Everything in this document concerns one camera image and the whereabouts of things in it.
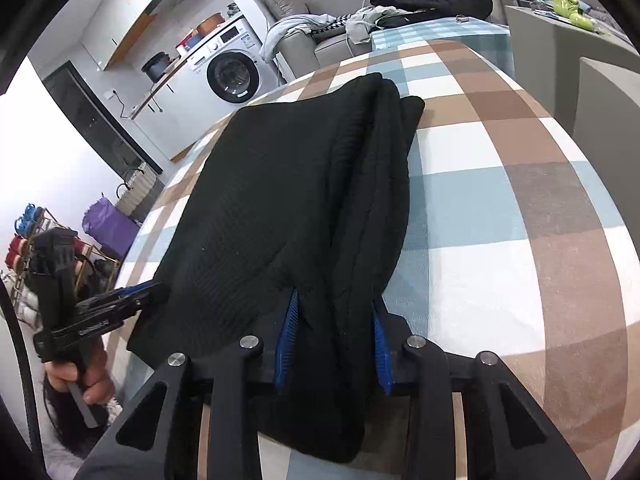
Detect white washing machine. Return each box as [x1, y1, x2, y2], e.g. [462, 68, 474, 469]
[187, 15, 278, 106]

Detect grey sofa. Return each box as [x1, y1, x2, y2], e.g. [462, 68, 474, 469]
[275, 10, 373, 78]

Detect woven laundry basket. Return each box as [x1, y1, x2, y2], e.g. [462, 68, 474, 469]
[116, 162, 163, 221]

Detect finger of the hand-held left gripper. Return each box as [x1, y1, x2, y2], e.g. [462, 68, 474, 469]
[100, 294, 170, 328]
[75, 281, 168, 312]

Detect green plush toy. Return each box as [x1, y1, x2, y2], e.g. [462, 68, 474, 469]
[550, 0, 596, 31]

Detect white wall cabinets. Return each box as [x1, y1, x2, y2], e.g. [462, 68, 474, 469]
[82, 0, 166, 71]

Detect grey pillow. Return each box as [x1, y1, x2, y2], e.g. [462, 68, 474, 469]
[260, 0, 301, 21]

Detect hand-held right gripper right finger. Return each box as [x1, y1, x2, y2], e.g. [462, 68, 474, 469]
[372, 305, 593, 480]

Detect black cooking pot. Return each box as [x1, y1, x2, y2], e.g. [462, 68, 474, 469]
[141, 51, 171, 82]

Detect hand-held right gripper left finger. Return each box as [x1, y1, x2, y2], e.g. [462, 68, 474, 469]
[75, 290, 301, 480]

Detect metal shoe rack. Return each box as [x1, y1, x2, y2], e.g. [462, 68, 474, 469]
[0, 202, 121, 331]

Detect person's left hand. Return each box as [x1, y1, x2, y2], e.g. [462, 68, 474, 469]
[45, 342, 116, 403]

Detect houndstooth cushion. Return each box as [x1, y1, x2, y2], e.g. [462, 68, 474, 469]
[312, 14, 353, 36]

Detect pale grey garment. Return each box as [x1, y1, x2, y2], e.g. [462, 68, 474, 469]
[345, 6, 408, 43]

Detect light grey blanket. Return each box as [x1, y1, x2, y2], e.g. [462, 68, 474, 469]
[262, 15, 336, 61]

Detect black door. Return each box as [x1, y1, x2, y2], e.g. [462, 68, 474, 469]
[42, 60, 163, 176]

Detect black knit sweater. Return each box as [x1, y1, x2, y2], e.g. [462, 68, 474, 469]
[126, 72, 426, 465]

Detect teal checkered tablecloth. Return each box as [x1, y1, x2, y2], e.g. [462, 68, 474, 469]
[370, 16, 516, 78]

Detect purple bag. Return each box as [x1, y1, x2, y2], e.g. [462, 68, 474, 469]
[81, 196, 141, 261]

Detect beige cabinet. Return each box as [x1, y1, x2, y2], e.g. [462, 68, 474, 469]
[577, 56, 640, 211]
[504, 4, 640, 126]

